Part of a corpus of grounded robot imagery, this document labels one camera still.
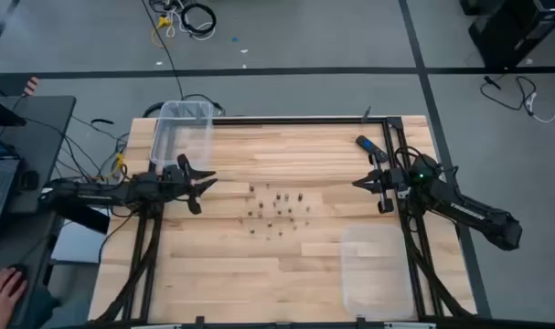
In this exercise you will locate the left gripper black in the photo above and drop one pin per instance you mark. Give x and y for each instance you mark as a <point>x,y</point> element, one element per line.
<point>176,183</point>

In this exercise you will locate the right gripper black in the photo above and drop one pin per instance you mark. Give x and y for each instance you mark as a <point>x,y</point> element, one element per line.
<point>391,183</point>

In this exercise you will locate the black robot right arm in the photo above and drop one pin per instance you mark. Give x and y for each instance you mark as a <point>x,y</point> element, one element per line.
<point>469,215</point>

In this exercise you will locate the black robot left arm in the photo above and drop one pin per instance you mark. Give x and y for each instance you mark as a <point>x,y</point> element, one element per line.
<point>89,194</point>

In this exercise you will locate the black remote control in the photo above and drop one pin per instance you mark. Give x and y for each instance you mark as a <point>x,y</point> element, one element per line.
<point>365,142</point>

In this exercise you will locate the clear plastic bin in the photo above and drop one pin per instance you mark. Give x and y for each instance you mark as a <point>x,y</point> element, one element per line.
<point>185,137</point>
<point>377,274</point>

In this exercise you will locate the black flat panel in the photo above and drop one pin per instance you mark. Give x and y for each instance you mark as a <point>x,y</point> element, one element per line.
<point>82,218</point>

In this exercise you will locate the black table clamp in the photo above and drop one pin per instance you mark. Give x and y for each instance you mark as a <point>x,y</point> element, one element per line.
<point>360,321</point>
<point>199,321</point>

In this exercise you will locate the white board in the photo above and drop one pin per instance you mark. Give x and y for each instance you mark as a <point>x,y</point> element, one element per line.
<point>76,249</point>

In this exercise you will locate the black side desk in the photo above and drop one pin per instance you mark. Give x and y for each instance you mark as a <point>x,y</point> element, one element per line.
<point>44,137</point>

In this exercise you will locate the small black box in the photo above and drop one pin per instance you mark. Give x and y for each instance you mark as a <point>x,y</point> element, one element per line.
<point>29,179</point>

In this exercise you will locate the orange striped tape piece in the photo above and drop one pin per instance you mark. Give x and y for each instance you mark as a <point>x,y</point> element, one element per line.
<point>31,85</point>

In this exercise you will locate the black computer mouse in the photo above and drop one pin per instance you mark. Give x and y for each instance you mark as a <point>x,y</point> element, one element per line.
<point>22,270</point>

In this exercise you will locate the black computer case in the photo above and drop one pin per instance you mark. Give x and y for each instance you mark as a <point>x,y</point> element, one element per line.
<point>515,32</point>

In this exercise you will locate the black flat monitor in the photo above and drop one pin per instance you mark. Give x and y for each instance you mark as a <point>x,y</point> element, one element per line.
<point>0,114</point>

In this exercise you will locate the person's hand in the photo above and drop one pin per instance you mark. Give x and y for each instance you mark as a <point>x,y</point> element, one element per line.
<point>0,297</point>

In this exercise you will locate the grey metal post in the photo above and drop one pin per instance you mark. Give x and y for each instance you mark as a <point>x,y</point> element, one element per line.
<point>366,114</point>

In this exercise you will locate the black aluminium table frame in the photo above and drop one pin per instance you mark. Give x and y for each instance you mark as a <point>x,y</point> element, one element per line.
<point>304,121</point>

